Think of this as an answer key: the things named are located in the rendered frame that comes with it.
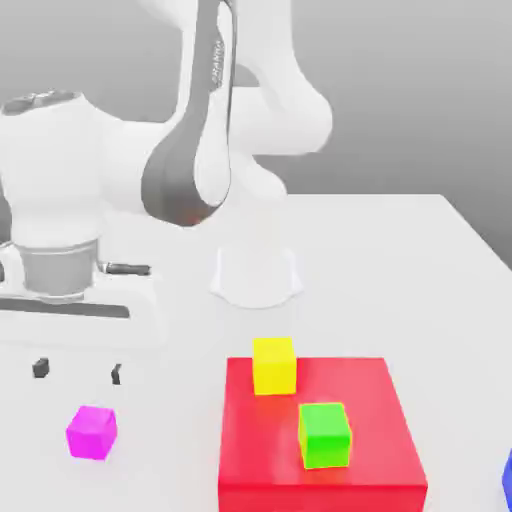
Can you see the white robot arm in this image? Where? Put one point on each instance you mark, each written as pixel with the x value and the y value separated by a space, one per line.
pixel 52 168

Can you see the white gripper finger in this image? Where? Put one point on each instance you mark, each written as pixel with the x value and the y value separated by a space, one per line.
pixel 40 368
pixel 116 374

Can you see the large red box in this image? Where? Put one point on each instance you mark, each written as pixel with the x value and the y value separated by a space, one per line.
pixel 380 440

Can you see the small yellow cube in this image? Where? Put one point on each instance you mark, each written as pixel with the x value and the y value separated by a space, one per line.
pixel 274 366

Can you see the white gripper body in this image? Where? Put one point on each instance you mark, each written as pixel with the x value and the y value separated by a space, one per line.
pixel 80 328

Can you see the small blue cube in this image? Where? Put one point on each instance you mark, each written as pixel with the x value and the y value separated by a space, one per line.
pixel 508 480

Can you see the small green cube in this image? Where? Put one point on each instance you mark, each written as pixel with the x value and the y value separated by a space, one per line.
pixel 324 436

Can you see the small magenta cube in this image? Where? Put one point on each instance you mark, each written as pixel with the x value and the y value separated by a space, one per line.
pixel 91 434

